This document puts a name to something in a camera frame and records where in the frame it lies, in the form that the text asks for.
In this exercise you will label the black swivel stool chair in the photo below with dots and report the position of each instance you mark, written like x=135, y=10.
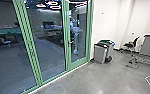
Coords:
x=134, y=42

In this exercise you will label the grey trash bin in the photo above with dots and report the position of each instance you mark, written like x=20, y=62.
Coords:
x=100, y=55

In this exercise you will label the green framed glass door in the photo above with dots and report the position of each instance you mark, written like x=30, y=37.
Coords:
x=28, y=43

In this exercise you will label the green lidded trash bin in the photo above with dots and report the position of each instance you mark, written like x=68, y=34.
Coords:
x=110, y=50

